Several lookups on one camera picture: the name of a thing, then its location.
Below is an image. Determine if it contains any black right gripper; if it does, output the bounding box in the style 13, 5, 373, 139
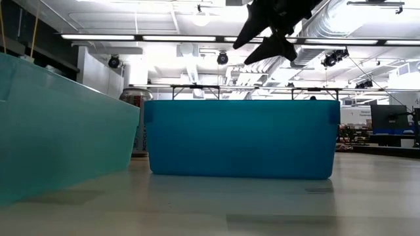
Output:
232, 0, 325, 66

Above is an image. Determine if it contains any silver drink can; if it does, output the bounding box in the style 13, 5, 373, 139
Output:
119, 87, 154, 158

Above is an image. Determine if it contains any white globe lamp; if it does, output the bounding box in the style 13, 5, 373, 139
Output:
192, 5, 211, 27

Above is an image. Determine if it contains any black ceiling spotlight cluster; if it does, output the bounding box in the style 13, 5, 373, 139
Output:
321, 48, 349, 68

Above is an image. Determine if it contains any blue plastic bin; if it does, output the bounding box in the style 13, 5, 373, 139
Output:
143, 99, 341, 180

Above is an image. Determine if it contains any black ceiling track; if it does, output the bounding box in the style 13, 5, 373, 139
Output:
346, 0, 406, 14

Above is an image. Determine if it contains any white printed sign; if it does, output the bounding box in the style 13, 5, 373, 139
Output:
341, 106, 371, 127

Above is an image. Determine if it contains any large black monitor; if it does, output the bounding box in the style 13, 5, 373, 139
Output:
370, 104, 410, 135

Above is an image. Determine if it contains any black desk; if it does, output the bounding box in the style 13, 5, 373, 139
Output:
370, 132, 420, 158

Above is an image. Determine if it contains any teal green plastic bin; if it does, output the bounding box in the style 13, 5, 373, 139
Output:
0, 52, 141, 207

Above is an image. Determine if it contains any black rail with light strips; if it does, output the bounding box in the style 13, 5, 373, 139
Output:
60, 32, 420, 47

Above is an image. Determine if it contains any silver ventilation duct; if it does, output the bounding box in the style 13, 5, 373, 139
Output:
290, 0, 391, 69

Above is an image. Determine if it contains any black bracket frame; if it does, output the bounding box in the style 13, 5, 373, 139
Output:
171, 84, 221, 101
291, 87, 340, 101

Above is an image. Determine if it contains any thin rail with light strips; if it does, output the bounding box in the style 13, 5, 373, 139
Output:
129, 83, 420, 93

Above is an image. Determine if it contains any yellow cord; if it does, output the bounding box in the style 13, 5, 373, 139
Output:
30, 0, 41, 62
0, 0, 7, 55

